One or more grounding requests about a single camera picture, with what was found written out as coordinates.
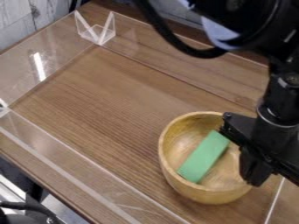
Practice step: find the brown wooden bowl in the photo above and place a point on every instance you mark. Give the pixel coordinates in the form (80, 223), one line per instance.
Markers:
(222, 185)

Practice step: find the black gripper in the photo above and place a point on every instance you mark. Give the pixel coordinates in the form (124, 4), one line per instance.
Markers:
(269, 144)

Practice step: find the green rectangular block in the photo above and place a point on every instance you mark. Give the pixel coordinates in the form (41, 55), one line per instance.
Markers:
(204, 157)

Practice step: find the clear acrylic corner bracket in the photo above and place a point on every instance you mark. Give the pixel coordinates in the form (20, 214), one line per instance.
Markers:
(98, 34)

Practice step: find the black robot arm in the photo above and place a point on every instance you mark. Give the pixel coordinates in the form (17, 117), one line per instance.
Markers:
(265, 27)

